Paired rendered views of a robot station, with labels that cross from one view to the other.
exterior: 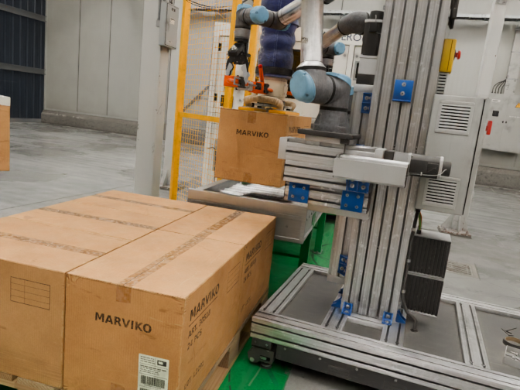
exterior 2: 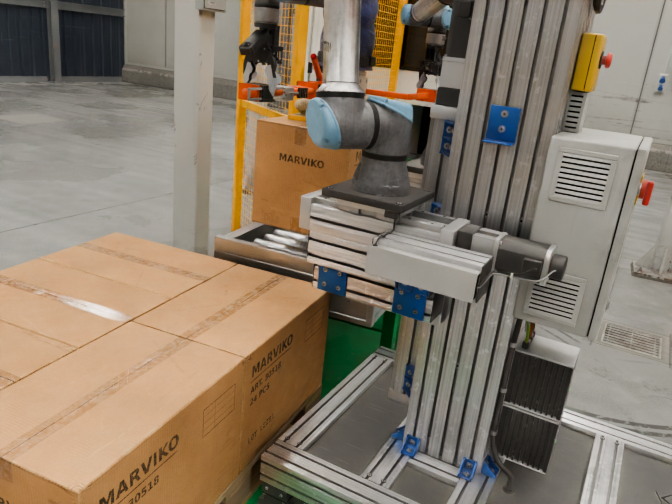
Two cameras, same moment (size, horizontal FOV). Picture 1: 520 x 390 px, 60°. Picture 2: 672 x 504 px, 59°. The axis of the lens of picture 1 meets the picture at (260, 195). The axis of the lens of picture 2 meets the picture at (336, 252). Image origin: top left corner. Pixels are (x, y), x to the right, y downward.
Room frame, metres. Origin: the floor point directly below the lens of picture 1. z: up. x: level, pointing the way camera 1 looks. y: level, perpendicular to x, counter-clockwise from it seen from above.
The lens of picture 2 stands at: (0.39, -0.37, 1.38)
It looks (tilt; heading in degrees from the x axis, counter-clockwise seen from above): 19 degrees down; 8
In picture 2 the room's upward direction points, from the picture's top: 6 degrees clockwise
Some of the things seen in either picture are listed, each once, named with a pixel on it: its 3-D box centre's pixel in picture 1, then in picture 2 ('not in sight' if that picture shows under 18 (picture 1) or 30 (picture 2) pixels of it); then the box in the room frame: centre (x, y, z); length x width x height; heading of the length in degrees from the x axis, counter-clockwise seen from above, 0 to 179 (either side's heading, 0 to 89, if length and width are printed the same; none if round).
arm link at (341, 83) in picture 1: (334, 90); (385, 124); (1.90, -0.26, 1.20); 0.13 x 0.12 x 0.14; 127
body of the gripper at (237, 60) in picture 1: (241, 52); (266, 44); (2.27, 0.17, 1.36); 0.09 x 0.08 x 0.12; 162
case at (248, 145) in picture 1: (266, 145); (334, 170); (2.81, -0.01, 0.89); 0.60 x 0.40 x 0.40; 162
